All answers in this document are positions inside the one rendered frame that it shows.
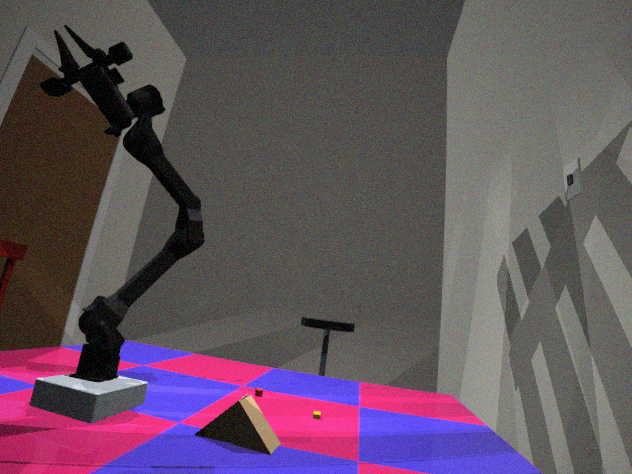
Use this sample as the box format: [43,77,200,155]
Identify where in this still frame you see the olive triangular block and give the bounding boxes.
[194,394,248,443]

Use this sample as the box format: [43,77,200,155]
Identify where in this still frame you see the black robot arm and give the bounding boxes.
[70,84,205,382]

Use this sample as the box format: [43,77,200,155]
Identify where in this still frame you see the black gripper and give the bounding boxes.
[39,25,133,108]

